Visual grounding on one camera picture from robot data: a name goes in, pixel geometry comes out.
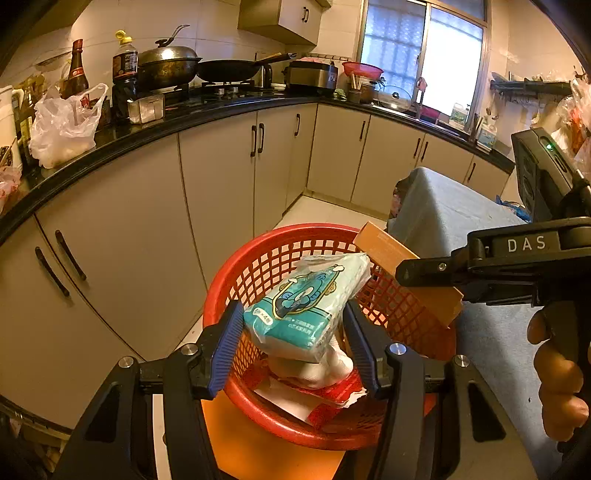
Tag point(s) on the gas stove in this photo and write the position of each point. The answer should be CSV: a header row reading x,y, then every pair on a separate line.
x,y
231,90

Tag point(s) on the blue plastic bag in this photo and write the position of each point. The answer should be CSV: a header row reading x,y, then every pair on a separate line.
x,y
512,210

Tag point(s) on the beige kitchen cabinets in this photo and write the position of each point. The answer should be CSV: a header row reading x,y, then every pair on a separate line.
x,y
138,221
281,18

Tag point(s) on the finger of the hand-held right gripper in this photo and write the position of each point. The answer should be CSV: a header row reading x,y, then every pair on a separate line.
x,y
429,272

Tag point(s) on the brown sauce bottle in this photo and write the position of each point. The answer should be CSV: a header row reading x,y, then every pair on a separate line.
x,y
78,74

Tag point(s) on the beige upper kitchen cabinets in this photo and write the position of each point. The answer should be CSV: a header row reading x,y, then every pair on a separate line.
x,y
281,18

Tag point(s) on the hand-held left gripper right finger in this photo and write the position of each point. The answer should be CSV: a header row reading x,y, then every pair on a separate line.
x,y
362,350

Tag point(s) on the chopstick holder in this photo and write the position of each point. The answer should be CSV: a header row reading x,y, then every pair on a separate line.
x,y
355,92

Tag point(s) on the black wall rack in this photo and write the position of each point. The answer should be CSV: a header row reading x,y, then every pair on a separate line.
x,y
531,86

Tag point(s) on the silver rice cooker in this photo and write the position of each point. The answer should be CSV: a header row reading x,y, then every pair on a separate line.
x,y
309,76

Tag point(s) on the black frying pan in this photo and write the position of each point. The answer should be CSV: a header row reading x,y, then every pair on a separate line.
x,y
231,69

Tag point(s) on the glass pot lid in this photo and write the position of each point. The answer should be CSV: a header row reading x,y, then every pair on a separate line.
x,y
395,98

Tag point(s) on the teal tissue pack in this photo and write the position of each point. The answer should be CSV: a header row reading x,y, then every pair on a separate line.
x,y
309,304

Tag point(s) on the beige lower kitchen cabinets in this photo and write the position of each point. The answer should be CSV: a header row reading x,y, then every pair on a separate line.
x,y
138,221

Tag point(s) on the orange stool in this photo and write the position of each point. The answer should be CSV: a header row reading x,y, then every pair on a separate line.
x,y
258,452

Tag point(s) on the dark bottle with yellow cap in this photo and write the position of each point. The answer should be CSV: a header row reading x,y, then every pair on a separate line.
x,y
124,69

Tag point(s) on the white kettle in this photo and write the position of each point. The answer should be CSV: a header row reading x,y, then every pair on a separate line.
x,y
8,124

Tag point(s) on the red plastic colander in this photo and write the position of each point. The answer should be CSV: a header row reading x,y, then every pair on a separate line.
x,y
362,69

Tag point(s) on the torn red carton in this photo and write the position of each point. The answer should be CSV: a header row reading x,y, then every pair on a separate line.
x,y
332,397

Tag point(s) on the white medicine box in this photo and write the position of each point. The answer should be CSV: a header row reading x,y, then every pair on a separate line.
x,y
281,399

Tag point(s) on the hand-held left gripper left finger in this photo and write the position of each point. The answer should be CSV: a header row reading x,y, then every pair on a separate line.
x,y
228,350

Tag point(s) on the red plastic basket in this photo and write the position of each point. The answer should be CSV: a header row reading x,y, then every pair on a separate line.
x,y
258,277

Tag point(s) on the wok with metal lid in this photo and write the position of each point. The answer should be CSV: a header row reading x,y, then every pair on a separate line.
x,y
168,64

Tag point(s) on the long orange box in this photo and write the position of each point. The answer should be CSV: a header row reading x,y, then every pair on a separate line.
x,y
392,251

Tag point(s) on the hanging plastic bags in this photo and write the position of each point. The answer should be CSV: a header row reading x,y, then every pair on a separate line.
x,y
577,110

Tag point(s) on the black kitchen countertop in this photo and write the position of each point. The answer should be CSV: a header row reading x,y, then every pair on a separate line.
x,y
120,131

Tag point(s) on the person's right hand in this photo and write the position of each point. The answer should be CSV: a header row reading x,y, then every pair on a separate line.
x,y
556,378

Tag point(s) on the white plastic bag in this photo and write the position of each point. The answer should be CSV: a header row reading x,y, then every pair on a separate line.
x,y
60,129

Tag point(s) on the white detergent bottle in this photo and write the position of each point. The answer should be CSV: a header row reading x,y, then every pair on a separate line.
x,y
458,117

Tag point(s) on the kitchen window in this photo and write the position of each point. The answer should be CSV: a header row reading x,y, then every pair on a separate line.
x,y
415,55

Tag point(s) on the small metal container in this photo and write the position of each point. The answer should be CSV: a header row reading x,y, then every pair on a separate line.
x,y
145,110

